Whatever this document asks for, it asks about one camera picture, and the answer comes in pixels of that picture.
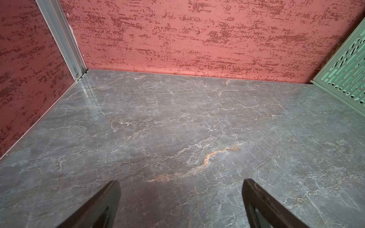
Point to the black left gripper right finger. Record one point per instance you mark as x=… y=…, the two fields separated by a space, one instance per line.
x=264 y=211

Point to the green file organizer rack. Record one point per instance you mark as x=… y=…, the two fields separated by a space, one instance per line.
x=343 y=76

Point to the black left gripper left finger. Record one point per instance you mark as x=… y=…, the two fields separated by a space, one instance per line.
x=99 y=211

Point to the aluminium left corner post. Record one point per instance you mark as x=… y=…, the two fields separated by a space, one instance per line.
x=63 y=35

